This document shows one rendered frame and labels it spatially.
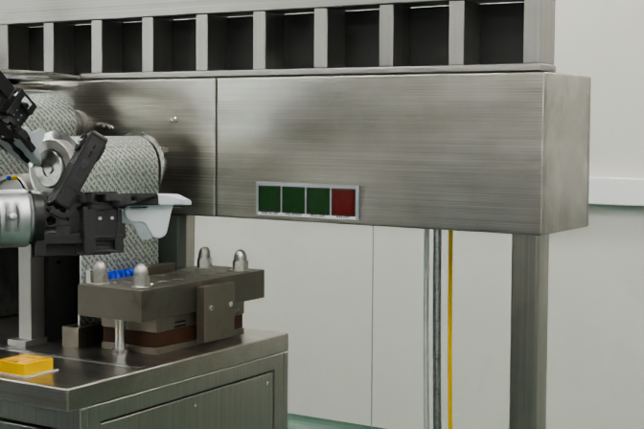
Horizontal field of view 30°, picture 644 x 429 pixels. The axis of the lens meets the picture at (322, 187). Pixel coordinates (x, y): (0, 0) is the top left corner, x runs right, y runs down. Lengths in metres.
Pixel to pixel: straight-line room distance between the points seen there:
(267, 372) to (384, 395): 2.63
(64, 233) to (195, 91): 1.07
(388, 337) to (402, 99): 2.83
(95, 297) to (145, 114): 0.54
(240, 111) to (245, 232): 2.91
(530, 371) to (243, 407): 0.58
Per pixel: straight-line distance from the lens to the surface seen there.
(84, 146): 1.62
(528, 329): 2.44
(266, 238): 5.37
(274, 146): 2.50
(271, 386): 2.54
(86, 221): 1.59
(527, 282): 2.42
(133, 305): 2.28
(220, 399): 2.40
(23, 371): 2.16
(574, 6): 4.71
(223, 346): 2.41
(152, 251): 2.59
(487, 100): 2.27
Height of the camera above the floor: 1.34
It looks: 3 degrees down
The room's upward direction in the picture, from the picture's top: straight up
